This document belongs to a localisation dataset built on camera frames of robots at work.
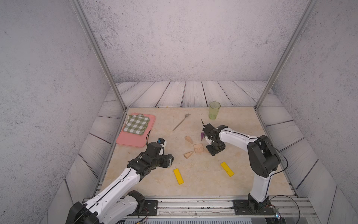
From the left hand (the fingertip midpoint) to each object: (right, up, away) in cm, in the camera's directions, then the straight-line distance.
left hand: (171, 158), depth 81 cm
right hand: (+28, +1, +11) cm, 30 cm away
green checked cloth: (-29, +18, +28) cm, 44 cm away
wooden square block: (+17, +3, +16) cm, 24 cm away
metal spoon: (+10, +25, +36) cm, 45 cm away
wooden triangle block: (+10, -1, +11) cm, 14 cm away
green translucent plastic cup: (+31, +32, +29) cm, 53 cm away
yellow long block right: (+34, -8, +6) cm, 35 cm away
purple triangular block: (+20, +10, +21) cm, 31 cm away
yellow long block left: (+4, -12, +4) cm, 13 cm away
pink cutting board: (-33, +7, +23) cm, 41 cm away
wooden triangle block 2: (+10, +9, +20) cm, 24 cm away
